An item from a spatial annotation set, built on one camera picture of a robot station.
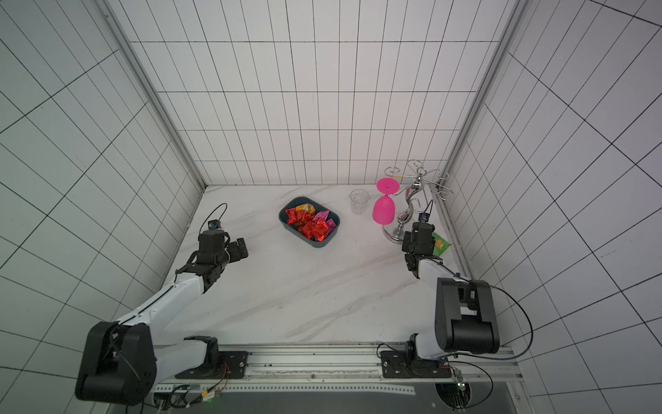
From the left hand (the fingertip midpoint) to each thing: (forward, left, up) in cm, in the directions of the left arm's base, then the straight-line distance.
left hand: (230, 249), depth 90 cm
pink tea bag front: (+13, -36, -2) cm, 38 cm away
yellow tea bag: (+21, -26, -1) cm, 33 cm away
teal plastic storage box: (+24, -19, -2) cm, 30 cm away
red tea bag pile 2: (+9, -27, 0) cm, 29 cm away
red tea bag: (+16, -21, -1) cm, 26 cm away
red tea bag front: (+13, -25, +2) cm, 28 cm away
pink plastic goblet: (+10, -54, +12) cm, 56 cm away
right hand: (+8, -66, 0) cm, 66 cm away
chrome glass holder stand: (+14, -63, +20) cm, 68 cm away
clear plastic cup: (+29, -48, -4) cm, 56 cm away
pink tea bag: (+16, -32, -1) cm, 36 cm away
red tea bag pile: (+8, -32, 0) cm, 33 cm away
